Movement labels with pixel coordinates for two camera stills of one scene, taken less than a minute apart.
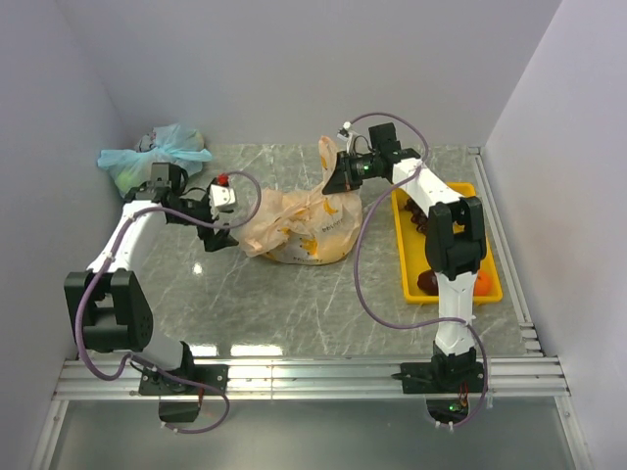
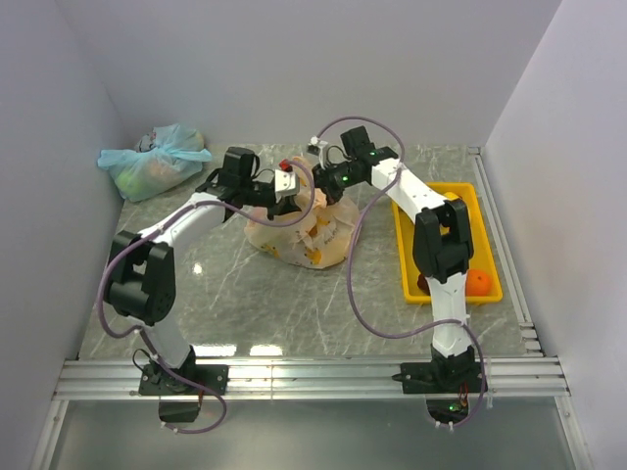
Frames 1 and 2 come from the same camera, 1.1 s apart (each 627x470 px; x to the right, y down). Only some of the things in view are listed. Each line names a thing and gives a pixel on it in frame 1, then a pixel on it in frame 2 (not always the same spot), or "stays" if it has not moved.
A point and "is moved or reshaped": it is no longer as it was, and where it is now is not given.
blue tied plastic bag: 170,143 stays
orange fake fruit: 483,283 stays
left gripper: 214,241 to 285,205
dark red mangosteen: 427,281 stays
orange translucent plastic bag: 305,227 is moved or reshaped
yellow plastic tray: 412,251 stays
